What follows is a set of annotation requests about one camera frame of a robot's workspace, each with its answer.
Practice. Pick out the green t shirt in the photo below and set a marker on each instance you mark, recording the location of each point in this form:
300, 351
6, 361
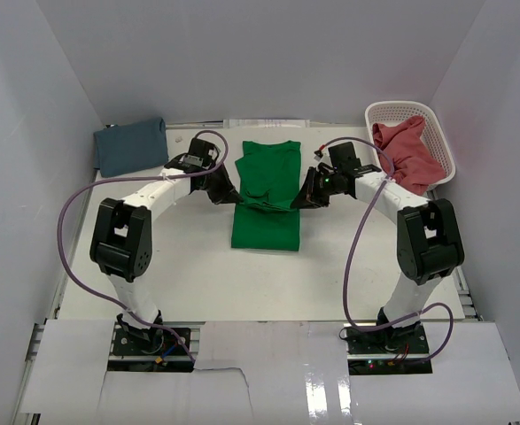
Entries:
269, 181

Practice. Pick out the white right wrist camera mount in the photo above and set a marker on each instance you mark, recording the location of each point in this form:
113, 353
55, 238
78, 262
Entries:
321, 156

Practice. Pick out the aluminium table edge rail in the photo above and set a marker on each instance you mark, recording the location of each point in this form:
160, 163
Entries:
466, 300

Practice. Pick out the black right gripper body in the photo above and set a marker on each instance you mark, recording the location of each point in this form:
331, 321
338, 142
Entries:
329, 182

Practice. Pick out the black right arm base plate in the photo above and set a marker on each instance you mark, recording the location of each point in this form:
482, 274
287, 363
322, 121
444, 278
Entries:
375, 354

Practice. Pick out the pink t shirt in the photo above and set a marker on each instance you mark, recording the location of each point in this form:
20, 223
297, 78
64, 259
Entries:
414, 168

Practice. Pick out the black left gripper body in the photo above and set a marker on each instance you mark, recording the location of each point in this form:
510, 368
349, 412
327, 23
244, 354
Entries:
207, 178

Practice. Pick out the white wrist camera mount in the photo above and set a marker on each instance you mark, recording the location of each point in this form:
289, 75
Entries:
321, 156
212, 154

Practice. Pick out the white perforated plastic basket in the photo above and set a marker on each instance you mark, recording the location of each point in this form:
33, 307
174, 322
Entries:
392, 113

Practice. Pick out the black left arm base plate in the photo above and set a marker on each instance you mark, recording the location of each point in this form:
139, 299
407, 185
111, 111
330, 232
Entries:
164, 355

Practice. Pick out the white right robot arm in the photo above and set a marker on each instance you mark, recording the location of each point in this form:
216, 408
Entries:
428, 241

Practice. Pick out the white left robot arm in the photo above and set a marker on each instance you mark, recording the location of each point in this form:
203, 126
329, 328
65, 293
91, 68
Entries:
121, 244

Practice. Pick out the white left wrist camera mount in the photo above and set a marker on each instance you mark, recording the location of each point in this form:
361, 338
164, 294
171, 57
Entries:
212, 154

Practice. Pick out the folded blue t shirt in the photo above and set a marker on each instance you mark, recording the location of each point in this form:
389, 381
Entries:
130, 148

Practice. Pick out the white paper sheet front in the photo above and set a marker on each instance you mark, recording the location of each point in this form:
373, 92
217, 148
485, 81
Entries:
269, 373

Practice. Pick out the white paper label strip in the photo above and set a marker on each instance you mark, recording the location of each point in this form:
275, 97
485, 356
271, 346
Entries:
265, 123

